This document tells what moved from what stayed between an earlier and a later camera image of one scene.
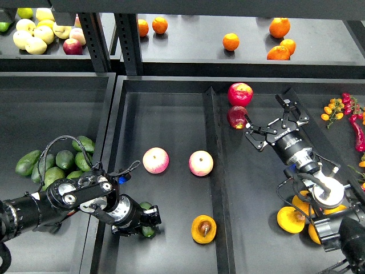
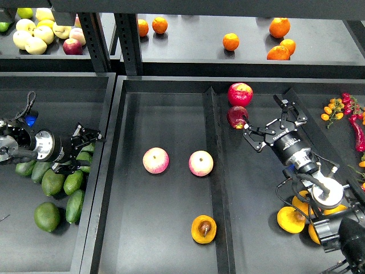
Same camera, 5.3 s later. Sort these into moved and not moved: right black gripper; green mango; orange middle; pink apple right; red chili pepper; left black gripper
Moved: green mango; left black gripper
Not moved: pink apple right; red chili pepper; orange middle; right black gripper
